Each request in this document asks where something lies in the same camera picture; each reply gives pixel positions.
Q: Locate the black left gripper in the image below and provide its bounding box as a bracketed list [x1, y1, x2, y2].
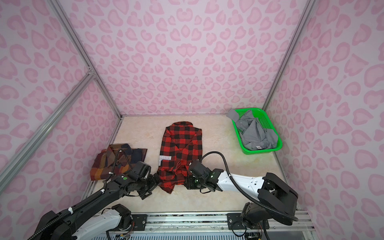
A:
[137, 171, 165, 199]

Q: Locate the red black plaid shirt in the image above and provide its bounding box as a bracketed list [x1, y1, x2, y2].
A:
[157, 121, 203, 194]

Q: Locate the green plastic basket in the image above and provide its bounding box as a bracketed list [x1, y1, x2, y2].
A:
[227, 108, 283, 155]

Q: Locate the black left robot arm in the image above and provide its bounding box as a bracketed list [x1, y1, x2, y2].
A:
[30, 162, 161, 240]

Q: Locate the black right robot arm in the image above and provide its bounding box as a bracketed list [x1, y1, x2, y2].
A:
[185, 161, 298, 229]

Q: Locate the folded brown plaid shirt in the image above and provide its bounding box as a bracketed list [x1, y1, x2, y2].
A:
[90, 144, 147, 181]

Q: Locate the grey shirt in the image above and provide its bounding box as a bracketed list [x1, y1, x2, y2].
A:
[227, 109, 279, 151]

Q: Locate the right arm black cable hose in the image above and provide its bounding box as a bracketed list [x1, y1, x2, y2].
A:
[200, 150, 299, 222]

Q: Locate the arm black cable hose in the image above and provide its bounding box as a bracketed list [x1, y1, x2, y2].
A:
[26, 148, 134, 240]
[200, 150, 299, 222]

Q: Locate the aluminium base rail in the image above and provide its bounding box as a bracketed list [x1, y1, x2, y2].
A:
[55, 209, 319, 240]

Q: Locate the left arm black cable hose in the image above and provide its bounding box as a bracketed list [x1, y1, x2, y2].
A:
[26, 148, 134, 240]

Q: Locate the aluminium frame diagonal bar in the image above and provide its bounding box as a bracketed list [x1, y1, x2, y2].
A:
[1, 71, 94, 193]

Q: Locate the left corner aluminium post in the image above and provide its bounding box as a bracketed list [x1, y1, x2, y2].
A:
[47, 0, 123, 120]

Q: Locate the corner aluminium post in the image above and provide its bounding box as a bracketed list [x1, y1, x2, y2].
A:
[262, 0, 319, 112]
[47, 0, 123, 120]

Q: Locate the right corner aluminium post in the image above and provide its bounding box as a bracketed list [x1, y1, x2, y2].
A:
[262, 0, 319, 112]

